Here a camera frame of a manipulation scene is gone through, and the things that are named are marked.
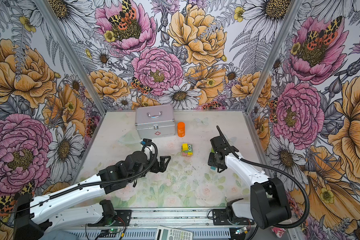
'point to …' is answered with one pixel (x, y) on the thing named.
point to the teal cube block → (213, 167)
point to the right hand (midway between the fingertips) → (214, 167)
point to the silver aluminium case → (155, 121)
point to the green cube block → (212, 150)
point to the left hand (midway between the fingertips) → (162, 160)
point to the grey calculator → (164, 233)
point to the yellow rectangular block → (190, 153)
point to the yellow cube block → (185, 146)
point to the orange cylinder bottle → (181, 129)
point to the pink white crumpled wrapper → (278, 231)
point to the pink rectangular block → (184, 154)
